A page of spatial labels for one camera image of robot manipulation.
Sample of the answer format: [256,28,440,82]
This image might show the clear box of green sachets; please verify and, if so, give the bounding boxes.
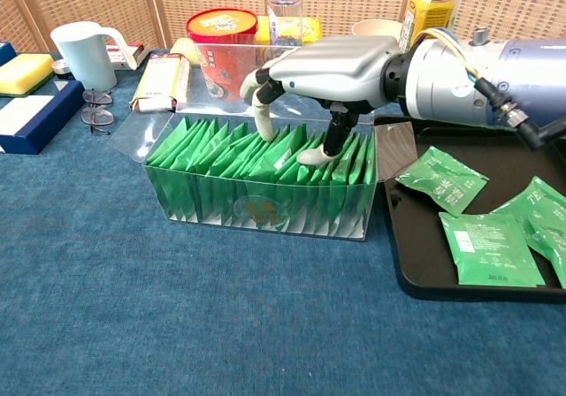
[109,42,419,241]

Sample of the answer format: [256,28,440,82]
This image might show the yellow sponge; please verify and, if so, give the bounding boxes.
[0,52,55,97]
[170,37,203,66]

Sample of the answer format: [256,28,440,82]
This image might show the blue Oreo cookie box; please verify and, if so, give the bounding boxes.
[0,41,18,68]

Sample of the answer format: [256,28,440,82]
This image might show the beige bowl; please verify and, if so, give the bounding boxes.
[351,19,404,39]

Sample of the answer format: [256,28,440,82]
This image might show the navy and white box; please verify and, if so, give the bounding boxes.
[0,80,85,156]

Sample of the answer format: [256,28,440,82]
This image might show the white kettle jug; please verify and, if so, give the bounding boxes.
[50,20,138,93]

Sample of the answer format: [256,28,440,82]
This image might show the yellow snack bag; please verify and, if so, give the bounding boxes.
[255,15,323,46]

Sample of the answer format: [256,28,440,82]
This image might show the yellow-label tea drink bottle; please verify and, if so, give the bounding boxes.
[399,0,459,53]

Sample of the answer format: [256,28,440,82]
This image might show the blue felt table cover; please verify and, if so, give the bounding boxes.
[0,44,566,396]

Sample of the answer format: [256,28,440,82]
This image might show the orange white biscuit pack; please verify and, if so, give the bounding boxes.
[129,52,192,113]

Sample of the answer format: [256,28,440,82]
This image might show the black plastic tray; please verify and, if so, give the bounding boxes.
[373,115,566,304]

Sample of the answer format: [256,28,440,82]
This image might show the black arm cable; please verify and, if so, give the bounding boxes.
[413,27,566,150]

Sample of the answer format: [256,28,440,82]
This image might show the clear water bottle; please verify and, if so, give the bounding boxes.
[266,0,304,52]

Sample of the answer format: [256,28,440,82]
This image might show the thin-framed eyeglasses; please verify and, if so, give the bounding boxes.
[80,88,115,136]

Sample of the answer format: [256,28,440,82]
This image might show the green packets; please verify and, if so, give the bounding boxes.
[145,117,377,238]

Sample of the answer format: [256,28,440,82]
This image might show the red instant noodle cup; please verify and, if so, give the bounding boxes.
[186,8,259,103]

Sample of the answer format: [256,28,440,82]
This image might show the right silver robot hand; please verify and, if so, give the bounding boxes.
[239,34,402,167]

